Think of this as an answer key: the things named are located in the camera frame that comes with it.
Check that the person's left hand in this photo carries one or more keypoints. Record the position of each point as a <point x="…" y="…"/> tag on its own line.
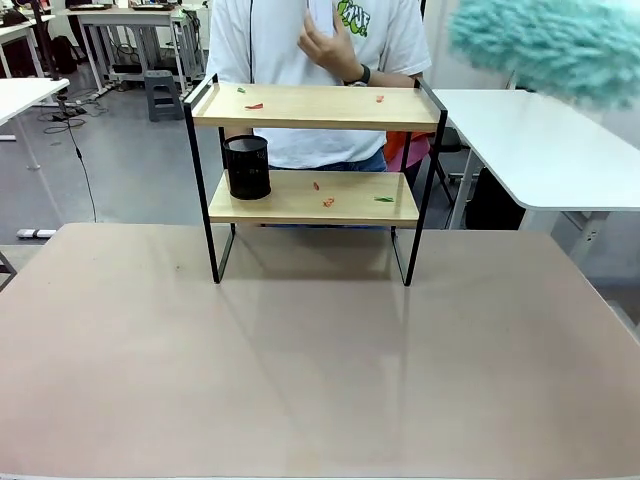
<point x="332" y="52"/>

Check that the long red paper scrap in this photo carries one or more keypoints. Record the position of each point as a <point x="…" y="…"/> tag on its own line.
<point x="254" y="106"/>

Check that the black mesh pen holder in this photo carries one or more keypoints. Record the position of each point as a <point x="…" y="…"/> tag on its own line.
<point x="247" y="170"/>

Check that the long green paper scrap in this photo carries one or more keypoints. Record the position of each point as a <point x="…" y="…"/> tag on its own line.
<point x="383" y="199"/>

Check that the teal chenille duster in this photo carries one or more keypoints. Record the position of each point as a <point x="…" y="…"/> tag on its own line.
<point x="540" y="45"/>

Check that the person's left forearm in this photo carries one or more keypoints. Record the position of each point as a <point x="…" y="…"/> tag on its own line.
<point x="395" y="79"/>

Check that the two-tier wood metal shelf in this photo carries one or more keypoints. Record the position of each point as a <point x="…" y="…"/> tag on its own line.
<point x="315" y="107"/>

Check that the black wristwatch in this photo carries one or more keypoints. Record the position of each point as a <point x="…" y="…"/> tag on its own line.
<point x="361" y="76"/>

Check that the person in white T-shirt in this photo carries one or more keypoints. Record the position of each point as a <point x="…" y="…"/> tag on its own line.
<point x="270" y="40"/>

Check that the orange pink item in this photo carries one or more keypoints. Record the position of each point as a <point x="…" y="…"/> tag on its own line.
<point x="400" y="150"/>

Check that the black office chair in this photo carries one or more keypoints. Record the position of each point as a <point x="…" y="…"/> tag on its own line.
<point x="447" y="150"/>

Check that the grey plastic step stool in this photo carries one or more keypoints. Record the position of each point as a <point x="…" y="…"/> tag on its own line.
<point x="162" y="95"/>

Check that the black tray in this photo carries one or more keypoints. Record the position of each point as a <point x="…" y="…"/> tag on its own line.
<point x="90" y="7"/>
<point x="150" y="5"/>

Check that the large white table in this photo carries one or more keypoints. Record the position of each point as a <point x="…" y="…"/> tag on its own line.
<point x="525" y="145"/>

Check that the black box under table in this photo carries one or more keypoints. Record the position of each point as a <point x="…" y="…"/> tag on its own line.
<point x="495" y="200"/>

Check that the black bag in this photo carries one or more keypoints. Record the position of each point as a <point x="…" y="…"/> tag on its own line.
<point x="62" y="52"/>

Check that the black stand pole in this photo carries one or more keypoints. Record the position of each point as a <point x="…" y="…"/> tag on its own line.
<point x="47" y="50"/>

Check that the small white table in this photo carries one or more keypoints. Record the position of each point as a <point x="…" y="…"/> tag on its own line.
<point x="25" y="95"/>

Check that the white background desk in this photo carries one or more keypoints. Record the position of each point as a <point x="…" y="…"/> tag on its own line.
<point x="20" y="30"/>

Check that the white power strip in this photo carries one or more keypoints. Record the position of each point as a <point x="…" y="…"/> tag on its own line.
<point x="35" y="233"/>

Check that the grey metal frame desk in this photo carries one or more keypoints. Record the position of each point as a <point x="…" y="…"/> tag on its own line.
<point x="125" y="16"/>

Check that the black metal bracket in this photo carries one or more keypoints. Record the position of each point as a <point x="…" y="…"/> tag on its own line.
<point x="6" y="272"/>

